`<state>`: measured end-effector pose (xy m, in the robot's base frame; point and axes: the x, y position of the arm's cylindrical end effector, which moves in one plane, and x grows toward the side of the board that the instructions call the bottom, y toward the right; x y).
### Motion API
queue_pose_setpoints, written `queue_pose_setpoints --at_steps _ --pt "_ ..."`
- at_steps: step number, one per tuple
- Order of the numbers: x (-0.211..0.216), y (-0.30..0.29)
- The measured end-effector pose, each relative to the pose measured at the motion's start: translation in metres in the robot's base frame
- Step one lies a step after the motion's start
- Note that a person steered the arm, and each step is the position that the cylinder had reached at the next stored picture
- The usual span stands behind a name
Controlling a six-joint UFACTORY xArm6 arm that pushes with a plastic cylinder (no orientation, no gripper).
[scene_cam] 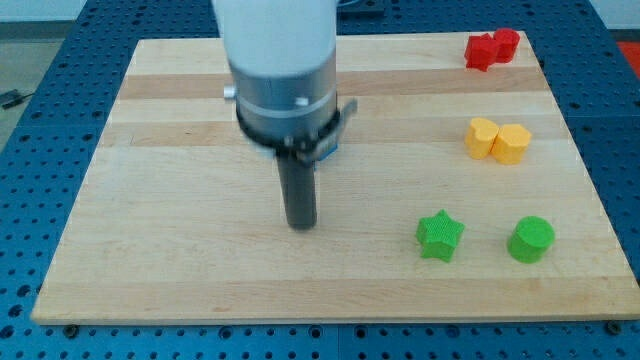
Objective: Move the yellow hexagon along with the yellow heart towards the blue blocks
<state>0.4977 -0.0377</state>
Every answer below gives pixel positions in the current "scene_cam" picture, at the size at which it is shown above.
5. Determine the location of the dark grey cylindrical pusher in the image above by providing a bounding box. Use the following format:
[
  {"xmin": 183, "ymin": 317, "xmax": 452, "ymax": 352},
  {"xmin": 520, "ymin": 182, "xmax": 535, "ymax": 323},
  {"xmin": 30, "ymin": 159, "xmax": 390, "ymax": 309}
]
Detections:
[{"xmin": 276, "ymin": 152, "xmax": 317, "ymax": 230}]

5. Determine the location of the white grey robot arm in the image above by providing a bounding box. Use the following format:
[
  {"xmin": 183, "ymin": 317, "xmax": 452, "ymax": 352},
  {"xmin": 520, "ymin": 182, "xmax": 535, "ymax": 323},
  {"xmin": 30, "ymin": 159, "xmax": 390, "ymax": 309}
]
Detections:
[{"xmin": 212, "ymin": 0, "xmax": 345, "ymax": 230}]

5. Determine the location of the yellow heart block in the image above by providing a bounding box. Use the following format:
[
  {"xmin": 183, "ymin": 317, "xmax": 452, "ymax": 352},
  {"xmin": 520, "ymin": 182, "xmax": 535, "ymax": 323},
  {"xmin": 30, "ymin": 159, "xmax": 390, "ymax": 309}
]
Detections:
[{"xmin": 464, "ymin": 117, "xmax": 499, "ymax": 159}]

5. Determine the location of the yellow hexagon block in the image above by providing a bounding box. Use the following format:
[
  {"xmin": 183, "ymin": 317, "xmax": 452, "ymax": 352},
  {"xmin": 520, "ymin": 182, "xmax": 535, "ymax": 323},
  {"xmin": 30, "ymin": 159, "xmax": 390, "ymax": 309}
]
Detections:
[{"xmin": 491, "ymin": 124, "xmax": 532, "ymax": 165}]

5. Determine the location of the green star block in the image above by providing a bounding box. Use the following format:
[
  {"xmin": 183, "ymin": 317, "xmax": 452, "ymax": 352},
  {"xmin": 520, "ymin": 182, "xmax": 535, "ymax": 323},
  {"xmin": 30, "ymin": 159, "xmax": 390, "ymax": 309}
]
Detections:
[{"xmin": 415, "ymin": 209, "xmax": 465, "ymax": 263}]

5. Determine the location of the wooden board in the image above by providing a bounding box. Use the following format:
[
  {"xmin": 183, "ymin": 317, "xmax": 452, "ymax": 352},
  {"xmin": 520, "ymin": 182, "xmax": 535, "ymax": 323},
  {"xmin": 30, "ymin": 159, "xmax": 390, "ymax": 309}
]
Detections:
[{"xmin": 32, "ymin": 32, "xmax": 639, "ymax": 325}]

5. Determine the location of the red star block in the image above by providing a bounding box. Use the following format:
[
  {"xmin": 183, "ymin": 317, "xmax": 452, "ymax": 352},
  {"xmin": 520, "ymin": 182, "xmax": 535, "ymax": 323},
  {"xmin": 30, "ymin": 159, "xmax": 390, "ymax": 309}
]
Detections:
[{"xmin": 464, "ymin": 33, "xmax": 499, "ymax": 72}]

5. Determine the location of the green cylinder block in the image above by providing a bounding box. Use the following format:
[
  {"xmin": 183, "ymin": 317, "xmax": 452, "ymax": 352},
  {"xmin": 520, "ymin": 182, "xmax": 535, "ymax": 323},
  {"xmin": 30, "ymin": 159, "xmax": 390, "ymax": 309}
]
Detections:
[{"xmin": 507, "ymin": 216, "xmax": 555, "ymax": 264}]

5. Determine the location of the red cylinder block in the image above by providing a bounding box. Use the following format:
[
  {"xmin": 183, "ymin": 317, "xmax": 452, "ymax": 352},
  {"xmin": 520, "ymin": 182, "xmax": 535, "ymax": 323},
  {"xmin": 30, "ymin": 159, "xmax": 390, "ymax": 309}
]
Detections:
[{"xmin": 493, "ymin": 28, "xmax": 520, "ymax": 63}]

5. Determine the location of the blue perforated table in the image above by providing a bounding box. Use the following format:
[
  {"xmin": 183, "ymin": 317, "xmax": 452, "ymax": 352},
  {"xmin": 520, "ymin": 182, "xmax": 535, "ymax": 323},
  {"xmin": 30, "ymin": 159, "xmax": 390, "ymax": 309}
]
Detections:
[{"xmin": 1, "ymin": 0, "xmax": 639, "ymax": 359}]

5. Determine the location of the black clamp ring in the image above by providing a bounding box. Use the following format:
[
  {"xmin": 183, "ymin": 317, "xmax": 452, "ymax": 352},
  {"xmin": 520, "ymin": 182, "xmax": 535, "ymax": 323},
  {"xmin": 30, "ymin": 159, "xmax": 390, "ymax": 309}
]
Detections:
[{"xmin": 234, "ymin": 98, "xmax": 359, "ymax": 164}]

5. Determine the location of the black cable on floor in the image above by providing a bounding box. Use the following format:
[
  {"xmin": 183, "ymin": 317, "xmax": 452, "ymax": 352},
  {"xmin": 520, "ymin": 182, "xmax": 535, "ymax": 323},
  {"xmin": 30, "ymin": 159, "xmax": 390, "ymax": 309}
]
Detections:
[{"xmin": 0, "ymin": 88, "xmax": 35, "ymax": 110}]

